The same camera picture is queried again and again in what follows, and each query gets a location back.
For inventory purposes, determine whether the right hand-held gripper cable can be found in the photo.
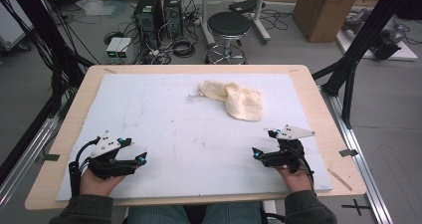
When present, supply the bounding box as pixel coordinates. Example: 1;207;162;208
288;146;317;196

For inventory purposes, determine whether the large black computer tower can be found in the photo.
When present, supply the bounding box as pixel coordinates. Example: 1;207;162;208
133;0;165;49

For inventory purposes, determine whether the black metal stand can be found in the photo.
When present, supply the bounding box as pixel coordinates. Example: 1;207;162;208
0;0;97;118
312;0;422;129

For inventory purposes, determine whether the cream cotton cloth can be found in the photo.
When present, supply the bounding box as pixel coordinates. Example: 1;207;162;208
187;80;264;122

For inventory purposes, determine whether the brown cardboard box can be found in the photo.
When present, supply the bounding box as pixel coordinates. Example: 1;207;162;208
293;0;365;44

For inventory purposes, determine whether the white floor board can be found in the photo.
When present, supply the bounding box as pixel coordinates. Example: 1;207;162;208
335;28;419;62

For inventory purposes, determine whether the white power supply box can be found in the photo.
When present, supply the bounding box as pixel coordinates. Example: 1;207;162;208
105;37;123;60
116;37;132;59

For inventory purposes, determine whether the black device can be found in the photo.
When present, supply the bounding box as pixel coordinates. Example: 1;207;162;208
371;31;403;61

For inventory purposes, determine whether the thin wooden stick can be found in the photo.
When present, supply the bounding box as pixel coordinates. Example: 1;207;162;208
327;168;353;192

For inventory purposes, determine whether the black round stool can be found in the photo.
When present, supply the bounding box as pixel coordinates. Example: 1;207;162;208
205;11;252;65

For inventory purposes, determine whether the aluminium rail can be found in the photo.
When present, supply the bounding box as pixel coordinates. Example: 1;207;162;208
319;86;395;224
0;117;61;213

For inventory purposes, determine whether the person's leg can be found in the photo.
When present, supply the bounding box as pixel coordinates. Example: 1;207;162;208
127;205;192;224
203;202;263;224

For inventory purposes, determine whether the coiled black cable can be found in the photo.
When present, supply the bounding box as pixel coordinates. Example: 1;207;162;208
171;37;197;59

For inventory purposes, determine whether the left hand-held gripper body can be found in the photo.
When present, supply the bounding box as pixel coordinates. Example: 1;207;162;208
87;129;140;180

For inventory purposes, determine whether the person's right leg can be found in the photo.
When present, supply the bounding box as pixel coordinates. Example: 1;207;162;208
203;202;263;224

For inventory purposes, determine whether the person's left hand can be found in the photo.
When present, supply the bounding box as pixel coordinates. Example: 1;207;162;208
79;167;125;197

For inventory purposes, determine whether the hand-held gripper cable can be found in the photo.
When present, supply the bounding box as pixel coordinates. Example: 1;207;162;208
288;146;317;196
68;136;102;197

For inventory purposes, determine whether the slim black computer tower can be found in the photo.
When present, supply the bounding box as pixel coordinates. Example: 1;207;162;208
163;0;183;39

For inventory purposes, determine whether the white foam board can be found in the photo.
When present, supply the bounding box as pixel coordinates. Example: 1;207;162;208
56;73;332;202

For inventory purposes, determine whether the white desk leg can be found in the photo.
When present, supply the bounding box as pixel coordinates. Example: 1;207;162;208
199;0;217;47
251;0;272;45

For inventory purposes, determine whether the left hand-held gripper cable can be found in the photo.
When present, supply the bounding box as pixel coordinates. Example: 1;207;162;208
68;136;102;197

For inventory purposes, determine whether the clear plastic sheet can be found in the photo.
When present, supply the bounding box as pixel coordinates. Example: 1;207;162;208
75;0;129;18

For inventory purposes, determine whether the person's right hand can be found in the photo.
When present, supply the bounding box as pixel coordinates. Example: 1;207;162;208
275;166;313;194

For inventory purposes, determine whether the flat black case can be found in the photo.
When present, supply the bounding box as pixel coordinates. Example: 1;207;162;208
228;0;267;15

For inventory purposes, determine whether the person's left leg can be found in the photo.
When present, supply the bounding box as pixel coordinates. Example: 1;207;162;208
127;205;192;224

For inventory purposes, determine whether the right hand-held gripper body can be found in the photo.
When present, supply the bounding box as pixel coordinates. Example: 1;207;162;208
263;123;317;174

